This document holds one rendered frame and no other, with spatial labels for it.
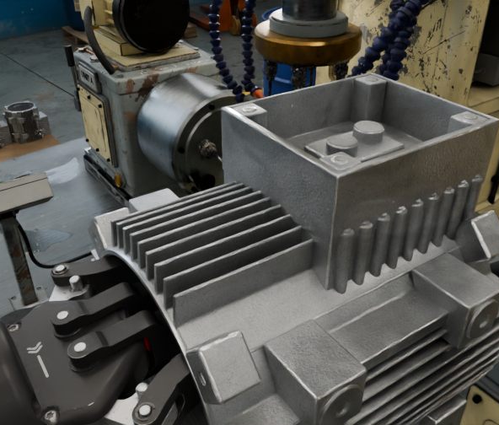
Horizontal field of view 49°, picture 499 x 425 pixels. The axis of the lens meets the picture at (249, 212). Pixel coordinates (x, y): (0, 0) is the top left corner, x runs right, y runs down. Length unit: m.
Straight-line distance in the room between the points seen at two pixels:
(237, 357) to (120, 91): 1.09
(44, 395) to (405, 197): 0.20
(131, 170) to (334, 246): 1.13
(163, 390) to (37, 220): 1.26
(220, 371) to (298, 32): 0.72
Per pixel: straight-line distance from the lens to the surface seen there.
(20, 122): 3.51
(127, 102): 1.31
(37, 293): 1.24
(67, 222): 1.46
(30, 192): 1.07
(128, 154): 1.36
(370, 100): 0.37
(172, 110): 1.17
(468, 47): 1.00
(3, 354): 0.26
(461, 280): 0.31
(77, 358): 0.27
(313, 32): 0.90
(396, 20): 0.74
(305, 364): 0.25
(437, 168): 0.30
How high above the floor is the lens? 1.56
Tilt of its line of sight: 32 degrees down
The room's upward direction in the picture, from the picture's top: straight up
